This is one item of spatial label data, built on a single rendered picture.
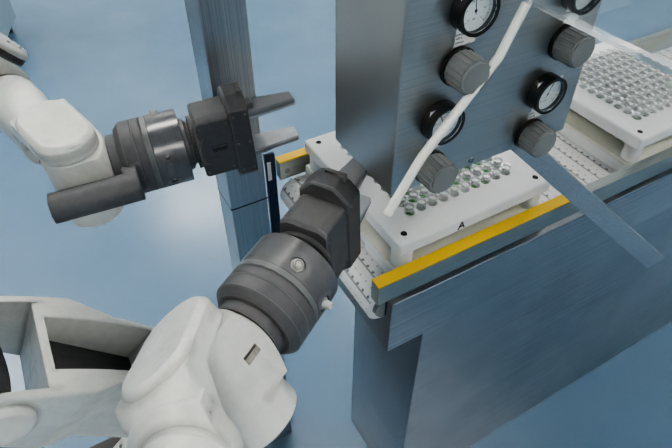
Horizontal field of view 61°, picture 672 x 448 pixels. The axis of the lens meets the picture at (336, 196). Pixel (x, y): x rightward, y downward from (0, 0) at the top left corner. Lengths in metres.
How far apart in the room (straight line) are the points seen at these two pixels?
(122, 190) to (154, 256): 1.28
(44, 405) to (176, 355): 0.33
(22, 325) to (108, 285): 1.06
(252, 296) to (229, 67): 0.36
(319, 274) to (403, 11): 0.23
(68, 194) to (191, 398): 0.33
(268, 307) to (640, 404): 1.36
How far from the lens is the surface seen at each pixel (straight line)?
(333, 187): 0.53
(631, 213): 1.02
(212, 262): 1.86
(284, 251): 0.50
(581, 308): 1.31
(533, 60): 0.55
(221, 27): 0.73
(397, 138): 0.48
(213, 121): 0.67
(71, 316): 0.81
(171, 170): 0.67
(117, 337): 0.86
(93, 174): 0.68
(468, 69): 0.46
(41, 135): 0.69
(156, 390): 0.41
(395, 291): 0.70
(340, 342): 1.64
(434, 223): 0.71
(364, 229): 0.75
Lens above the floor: 1.35
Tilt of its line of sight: 41 degrees down
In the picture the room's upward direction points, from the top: straight up
